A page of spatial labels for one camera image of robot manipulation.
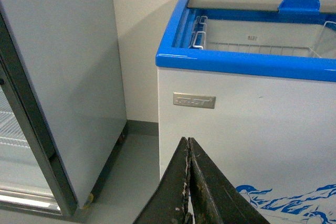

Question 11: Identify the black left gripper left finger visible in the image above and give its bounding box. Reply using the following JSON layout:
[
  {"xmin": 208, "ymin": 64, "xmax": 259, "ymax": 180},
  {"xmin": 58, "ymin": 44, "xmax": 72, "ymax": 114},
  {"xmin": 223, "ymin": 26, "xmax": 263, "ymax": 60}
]
[{"xmin": 134, "ymin": 137, "xmax": 193, "ymax": 224}]

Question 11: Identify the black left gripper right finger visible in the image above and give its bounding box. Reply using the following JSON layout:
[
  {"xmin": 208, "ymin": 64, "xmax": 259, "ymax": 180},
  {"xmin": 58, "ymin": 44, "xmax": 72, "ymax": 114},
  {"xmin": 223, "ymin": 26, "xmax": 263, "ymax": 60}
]
[{"xmin": 188, "ymin": 137, "xmax": 269, "ymax": 223}]

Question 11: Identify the white upright fridge cabinet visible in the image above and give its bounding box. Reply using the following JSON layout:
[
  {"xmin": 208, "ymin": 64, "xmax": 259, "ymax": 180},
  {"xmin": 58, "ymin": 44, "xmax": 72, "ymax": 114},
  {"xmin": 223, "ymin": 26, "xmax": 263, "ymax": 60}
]
[{"xmin": 1, "ymin": 0, "xmax": 127, "ymax": 218}]

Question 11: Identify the silver SAST brand plate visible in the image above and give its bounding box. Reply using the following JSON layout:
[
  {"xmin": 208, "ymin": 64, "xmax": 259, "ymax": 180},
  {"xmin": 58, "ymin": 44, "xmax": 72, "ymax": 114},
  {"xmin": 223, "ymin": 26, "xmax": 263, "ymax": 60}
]
[{"xmin": 173, "ymin": 92, "xmax": 216, "ymax": 109}]

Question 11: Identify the white blue chest freezer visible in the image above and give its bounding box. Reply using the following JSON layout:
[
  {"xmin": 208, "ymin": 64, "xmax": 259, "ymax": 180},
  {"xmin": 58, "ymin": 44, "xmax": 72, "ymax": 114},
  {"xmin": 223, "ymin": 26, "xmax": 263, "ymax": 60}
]
[{"xmin": 155, "ymin": 0, "xmax": 335, "ymax": 223}]

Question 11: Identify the white wire freezer basket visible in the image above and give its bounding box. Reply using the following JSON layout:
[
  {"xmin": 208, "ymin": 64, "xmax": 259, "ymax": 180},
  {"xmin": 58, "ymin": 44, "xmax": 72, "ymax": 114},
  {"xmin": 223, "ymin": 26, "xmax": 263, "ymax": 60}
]
[{"xmin": 189, "ymin": 16, "xmax": 335, "ymax": 59}]

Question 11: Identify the blue freezer lid handle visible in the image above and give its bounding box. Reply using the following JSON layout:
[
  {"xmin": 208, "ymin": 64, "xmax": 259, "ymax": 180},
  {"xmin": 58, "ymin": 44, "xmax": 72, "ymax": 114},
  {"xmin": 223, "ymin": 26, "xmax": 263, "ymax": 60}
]
[{"xmin": 278, "ymin": 0, "xmax": 320, "ymax": 15}]

